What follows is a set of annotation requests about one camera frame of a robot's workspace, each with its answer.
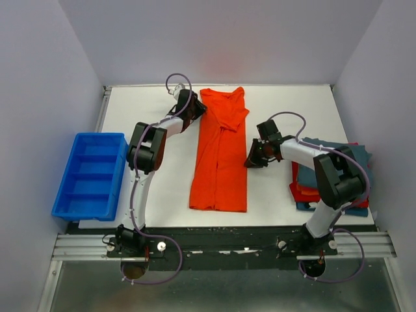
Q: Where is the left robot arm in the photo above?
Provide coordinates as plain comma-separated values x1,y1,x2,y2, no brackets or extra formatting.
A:
116,88,207,257

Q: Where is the folded red t shirt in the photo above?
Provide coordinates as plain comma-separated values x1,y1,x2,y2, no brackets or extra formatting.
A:
288,162,370,209

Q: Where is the aluminium frame rail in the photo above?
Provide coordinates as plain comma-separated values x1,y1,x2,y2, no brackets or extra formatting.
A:
35,85,113,312

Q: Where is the orange t shirt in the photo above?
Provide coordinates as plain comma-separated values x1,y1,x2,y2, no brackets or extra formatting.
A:
189,86,250,213

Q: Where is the blue plastic bin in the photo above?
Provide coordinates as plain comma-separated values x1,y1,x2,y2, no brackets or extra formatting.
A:
51,133,128,222

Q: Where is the folded teal t shirt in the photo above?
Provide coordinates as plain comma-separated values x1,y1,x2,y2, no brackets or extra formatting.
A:
297,136,373,199

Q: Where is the black mounting base rail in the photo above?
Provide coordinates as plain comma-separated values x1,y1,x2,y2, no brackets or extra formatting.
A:
107,226,337,271

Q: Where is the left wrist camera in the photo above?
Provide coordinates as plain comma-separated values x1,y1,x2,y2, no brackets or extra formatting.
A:
169,83,186,96

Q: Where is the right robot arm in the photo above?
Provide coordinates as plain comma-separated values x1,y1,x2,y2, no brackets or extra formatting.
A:
244,119,371,255

